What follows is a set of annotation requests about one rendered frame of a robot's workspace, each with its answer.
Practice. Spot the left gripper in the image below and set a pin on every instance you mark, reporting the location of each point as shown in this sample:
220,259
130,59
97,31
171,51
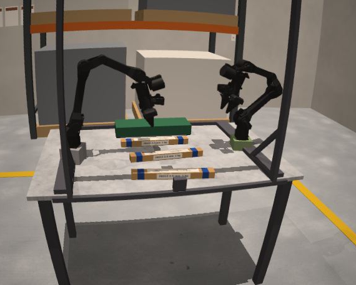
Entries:
147,110

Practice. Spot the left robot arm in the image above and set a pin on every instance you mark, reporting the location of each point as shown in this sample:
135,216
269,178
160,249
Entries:
76,120

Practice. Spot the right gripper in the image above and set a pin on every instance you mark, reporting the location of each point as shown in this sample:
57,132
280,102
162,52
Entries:
229,98

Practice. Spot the brown rectangular pack with blue band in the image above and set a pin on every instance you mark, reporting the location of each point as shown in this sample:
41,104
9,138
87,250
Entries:
166,154

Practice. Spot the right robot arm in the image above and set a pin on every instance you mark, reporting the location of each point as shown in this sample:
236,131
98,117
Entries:
243,116

